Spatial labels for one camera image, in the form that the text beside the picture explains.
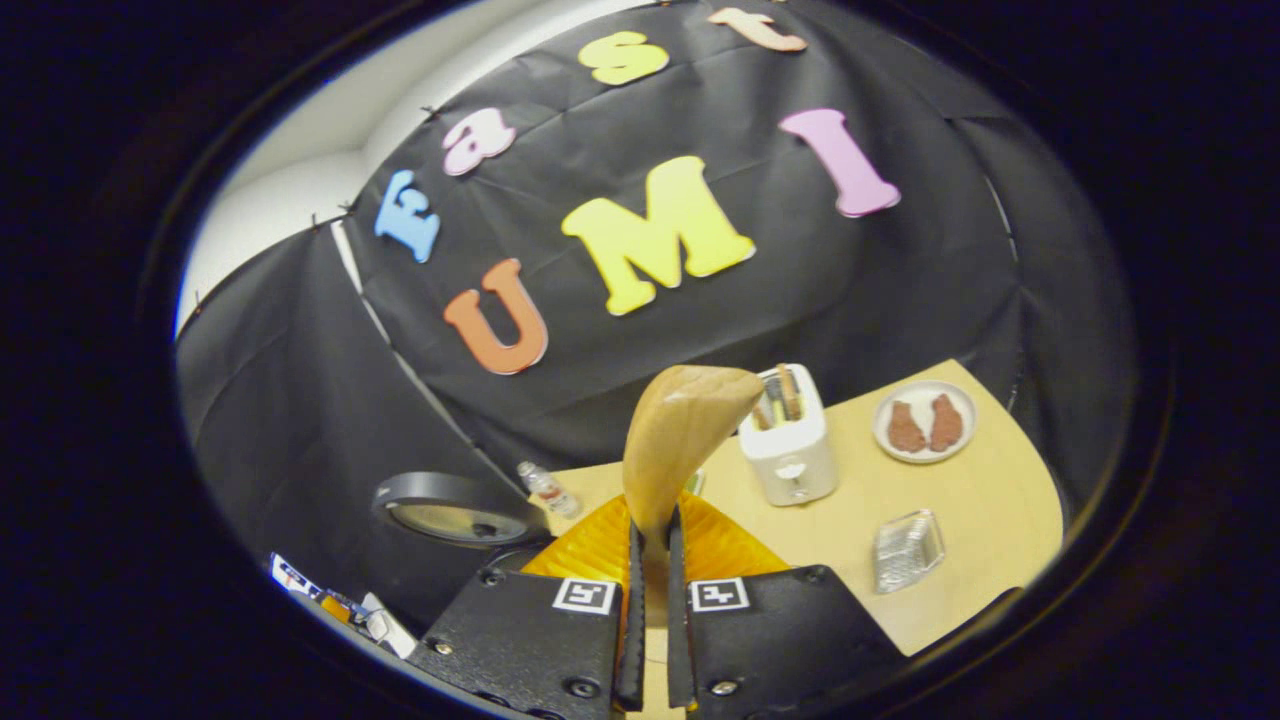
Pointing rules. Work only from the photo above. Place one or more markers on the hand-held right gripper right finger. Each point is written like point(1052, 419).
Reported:
point(780, 640)

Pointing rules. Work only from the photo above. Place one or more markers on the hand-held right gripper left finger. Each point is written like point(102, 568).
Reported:
point(530, 650)

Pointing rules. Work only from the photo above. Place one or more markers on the black rice cooker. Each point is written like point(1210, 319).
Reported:
point(460, 510)

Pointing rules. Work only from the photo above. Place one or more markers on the wooden spoon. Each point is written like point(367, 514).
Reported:
point(685, 430)

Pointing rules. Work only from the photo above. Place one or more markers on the white box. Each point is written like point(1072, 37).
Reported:
point(388, 627)

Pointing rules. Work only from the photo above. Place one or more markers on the clear plastic bottle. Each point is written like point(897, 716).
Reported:
point(550, 490)

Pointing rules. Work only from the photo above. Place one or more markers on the white toaster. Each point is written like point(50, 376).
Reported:
point(795, 465)

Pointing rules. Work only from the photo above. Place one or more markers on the white round plate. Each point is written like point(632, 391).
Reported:
point(925, 458)

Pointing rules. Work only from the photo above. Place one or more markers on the brown meat piece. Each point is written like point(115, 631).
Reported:
point(947, 423)
point(906, 428)

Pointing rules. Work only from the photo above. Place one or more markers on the row of black cloth clips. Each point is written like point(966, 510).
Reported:
point(430, 112)

